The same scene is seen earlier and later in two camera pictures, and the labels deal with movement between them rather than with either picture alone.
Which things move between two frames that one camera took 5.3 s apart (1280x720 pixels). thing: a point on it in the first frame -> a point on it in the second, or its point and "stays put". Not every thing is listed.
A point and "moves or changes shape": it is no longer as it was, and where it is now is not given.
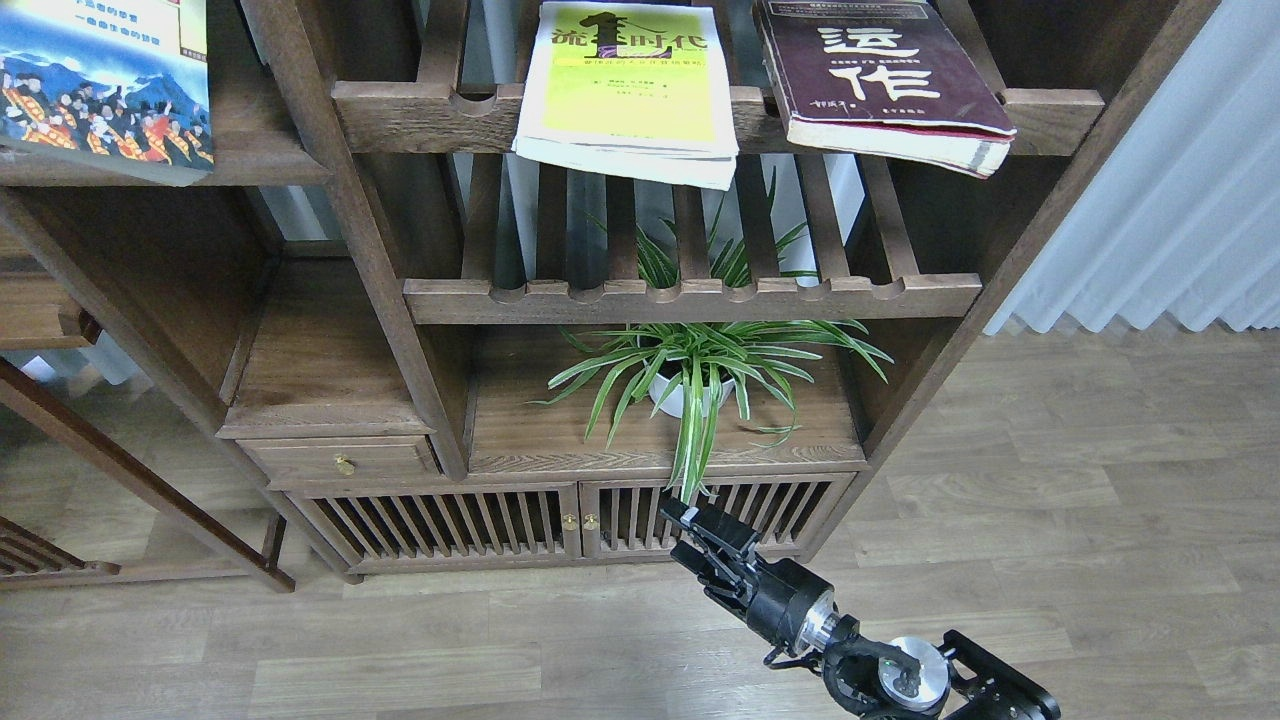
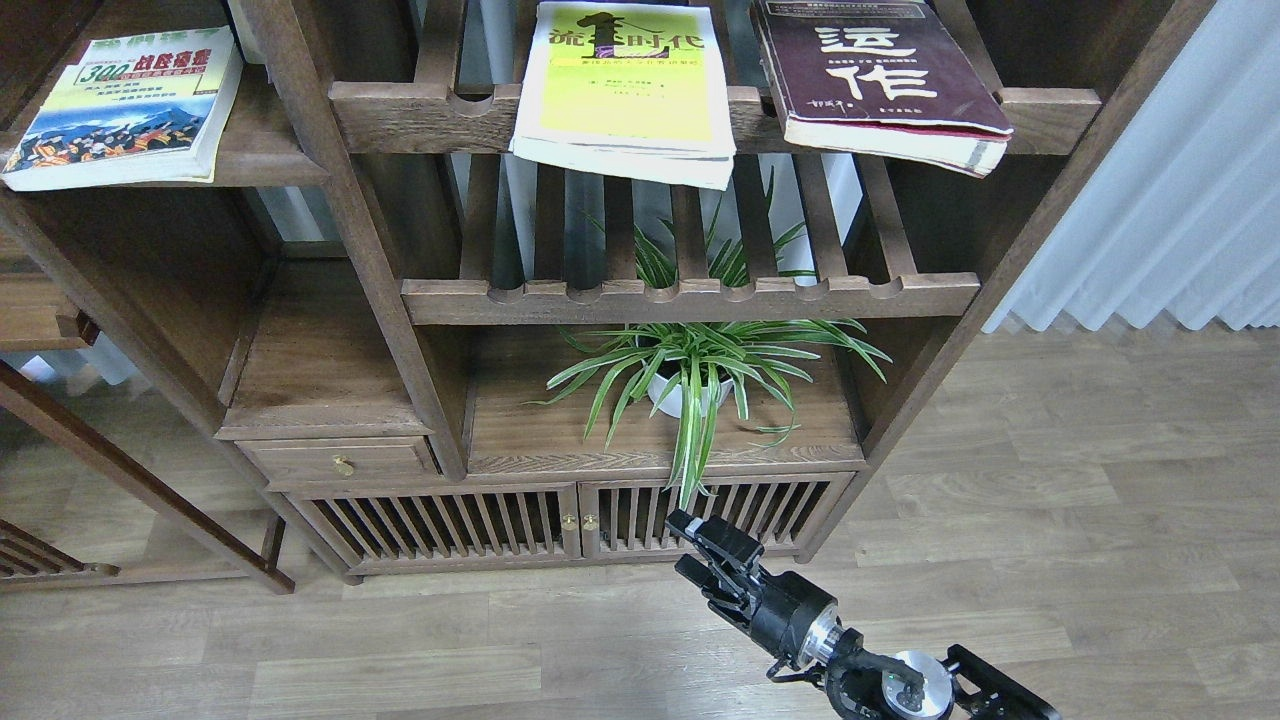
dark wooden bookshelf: x=447 y=351 stays put
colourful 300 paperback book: x=120 y=84 moves or changes shape
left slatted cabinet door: x=380 y=529 stays put
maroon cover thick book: x=893 y=80 stays put
